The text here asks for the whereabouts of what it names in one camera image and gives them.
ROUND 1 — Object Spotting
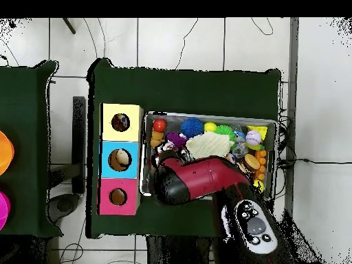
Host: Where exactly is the cream waffle cloth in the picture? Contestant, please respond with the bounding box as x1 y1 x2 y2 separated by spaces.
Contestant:
185 131 234 160

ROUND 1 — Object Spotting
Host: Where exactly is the wooden box with three holes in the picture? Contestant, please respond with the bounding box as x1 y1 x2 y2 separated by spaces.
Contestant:
97 102 144 216

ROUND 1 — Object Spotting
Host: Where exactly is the silver mesh bin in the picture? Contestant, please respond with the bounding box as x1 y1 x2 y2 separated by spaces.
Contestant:
139 111 278 204

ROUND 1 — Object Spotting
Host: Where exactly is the purple spiky monster ball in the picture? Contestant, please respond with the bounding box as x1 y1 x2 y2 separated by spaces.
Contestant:
165 131 188 148

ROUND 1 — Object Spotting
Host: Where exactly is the brown plush croissant toy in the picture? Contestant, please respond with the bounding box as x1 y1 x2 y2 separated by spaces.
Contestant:
149 130 166 148

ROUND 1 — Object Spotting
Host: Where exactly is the blue spiky rubber ball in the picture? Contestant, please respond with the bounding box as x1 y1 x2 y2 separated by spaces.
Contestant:
180 118 205 138

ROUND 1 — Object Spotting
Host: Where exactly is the orange ball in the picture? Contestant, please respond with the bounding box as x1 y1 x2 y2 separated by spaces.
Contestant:
153 118 167 133

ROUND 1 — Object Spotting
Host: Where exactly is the green spiky rubber ball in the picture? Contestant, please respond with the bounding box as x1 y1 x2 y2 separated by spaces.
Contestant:
214 124 237 142

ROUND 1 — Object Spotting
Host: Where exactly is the dark green table cloth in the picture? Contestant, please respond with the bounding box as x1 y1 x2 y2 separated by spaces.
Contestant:
86 58 283 239

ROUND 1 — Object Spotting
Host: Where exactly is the white baseball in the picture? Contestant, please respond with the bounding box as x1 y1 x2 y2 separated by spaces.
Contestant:
245 130 262 146

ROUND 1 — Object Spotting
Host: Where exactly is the round wooden burger toy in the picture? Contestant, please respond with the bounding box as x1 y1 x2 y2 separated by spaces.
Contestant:
244 153 261 173

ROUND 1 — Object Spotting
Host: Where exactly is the green cloth side table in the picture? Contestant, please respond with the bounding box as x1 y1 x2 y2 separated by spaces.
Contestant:
0 60 63 237

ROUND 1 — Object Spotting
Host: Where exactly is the black rod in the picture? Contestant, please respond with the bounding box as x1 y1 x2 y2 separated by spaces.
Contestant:
62 17 76 34

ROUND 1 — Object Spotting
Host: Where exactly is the orange round object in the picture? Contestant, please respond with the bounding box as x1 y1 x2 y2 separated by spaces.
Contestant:
0 130 15 175

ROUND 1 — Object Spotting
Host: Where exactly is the pink round object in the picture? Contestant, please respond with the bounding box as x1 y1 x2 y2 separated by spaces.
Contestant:
0 190 11 230

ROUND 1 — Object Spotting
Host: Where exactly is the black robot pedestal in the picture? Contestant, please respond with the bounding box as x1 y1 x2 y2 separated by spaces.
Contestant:
145 234 218 264

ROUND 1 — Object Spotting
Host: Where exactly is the black floor cable with plug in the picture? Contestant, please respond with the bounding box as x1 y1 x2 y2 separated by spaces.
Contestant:
277 157 352 168

